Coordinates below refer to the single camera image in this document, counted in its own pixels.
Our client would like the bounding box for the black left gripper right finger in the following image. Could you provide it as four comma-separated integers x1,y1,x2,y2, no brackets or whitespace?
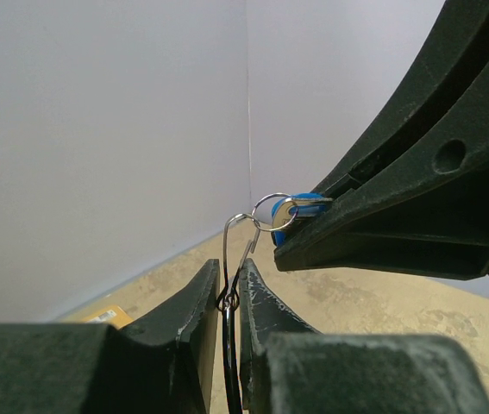
239,260,489,413

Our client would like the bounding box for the large metal keyring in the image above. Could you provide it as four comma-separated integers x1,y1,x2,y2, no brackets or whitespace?
222,301,242,414

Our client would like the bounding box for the blue capped key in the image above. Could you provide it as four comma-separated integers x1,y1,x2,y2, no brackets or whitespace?
271,192,333,247

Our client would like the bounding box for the metal wire key clip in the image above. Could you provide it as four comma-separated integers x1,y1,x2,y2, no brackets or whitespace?
216,192,299,311

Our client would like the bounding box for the tan spiral notebook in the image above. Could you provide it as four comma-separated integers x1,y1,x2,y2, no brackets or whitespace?
82,305,134,329

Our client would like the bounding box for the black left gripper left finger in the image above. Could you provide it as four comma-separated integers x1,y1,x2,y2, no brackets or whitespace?
0,260,220,413

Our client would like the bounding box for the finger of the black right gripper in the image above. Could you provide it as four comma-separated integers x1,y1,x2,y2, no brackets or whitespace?
314,1,489,198
274,62,489,280

